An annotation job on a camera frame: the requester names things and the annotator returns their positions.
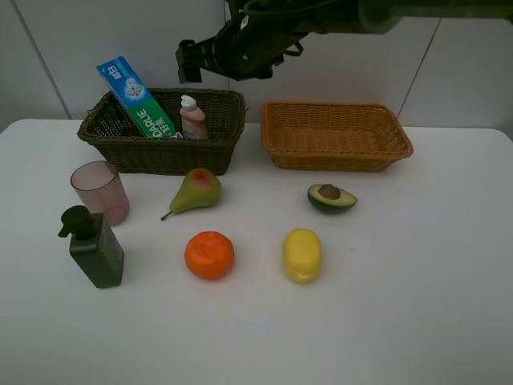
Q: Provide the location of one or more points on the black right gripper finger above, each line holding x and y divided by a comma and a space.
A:
189, 54
189, 74

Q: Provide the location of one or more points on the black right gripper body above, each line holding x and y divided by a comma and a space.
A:
248, 47

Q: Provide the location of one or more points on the pink bottle white cap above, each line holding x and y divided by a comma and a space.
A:
193, 119

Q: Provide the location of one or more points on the blue green toothpaste box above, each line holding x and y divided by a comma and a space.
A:
136, 99

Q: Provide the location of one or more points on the halved avocado with pit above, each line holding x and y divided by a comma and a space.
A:
330, 199

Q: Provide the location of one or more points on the yellow lemon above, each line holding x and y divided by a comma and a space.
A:
302, 256

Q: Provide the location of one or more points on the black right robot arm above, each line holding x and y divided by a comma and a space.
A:
368, 17

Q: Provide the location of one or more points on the dark brown wicker basket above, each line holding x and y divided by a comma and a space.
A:
110, 130

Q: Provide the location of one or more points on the orange wicker basket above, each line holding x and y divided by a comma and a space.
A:
343, 137

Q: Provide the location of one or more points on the green red pear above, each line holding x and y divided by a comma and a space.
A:
200, 188

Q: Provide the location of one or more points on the translucent pink plastic cup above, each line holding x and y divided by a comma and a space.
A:
100, 188

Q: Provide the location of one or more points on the orange tangerine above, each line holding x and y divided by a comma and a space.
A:
210, 255

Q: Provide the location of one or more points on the dark green pump bottle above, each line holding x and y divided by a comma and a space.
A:
93, 246

